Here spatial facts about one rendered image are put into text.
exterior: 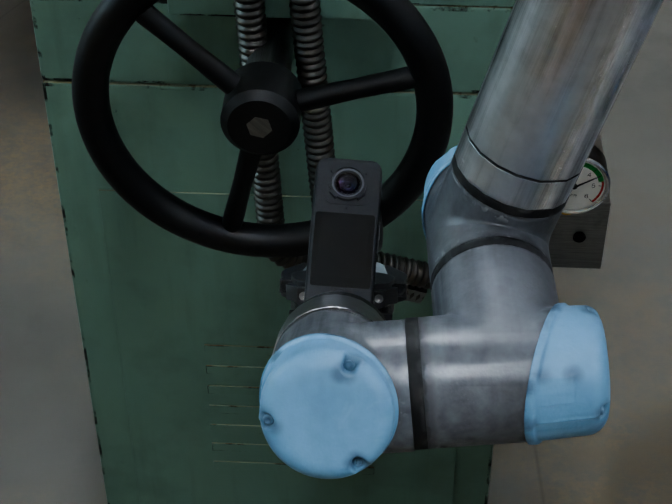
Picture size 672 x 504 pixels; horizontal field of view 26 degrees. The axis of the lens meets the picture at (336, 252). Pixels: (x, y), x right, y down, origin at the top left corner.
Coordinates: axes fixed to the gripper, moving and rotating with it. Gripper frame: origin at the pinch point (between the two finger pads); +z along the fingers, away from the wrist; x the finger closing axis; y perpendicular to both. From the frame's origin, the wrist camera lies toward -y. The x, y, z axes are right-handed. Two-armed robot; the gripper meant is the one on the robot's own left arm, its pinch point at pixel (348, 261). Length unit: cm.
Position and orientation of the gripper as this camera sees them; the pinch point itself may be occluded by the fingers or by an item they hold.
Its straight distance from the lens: 111.9
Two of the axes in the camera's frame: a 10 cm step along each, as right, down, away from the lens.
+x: 10.0, 0.3, -0.4
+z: 0.4, -1.7, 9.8
